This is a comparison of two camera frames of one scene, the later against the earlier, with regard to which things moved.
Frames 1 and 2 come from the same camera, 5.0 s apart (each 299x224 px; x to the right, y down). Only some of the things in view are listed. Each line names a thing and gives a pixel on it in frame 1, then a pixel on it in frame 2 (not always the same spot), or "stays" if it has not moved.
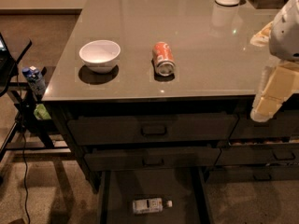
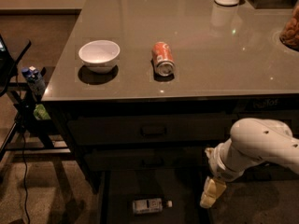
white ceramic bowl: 100,55 stays
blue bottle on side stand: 35,80 stays
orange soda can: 163,59 stays
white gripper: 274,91 to 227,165
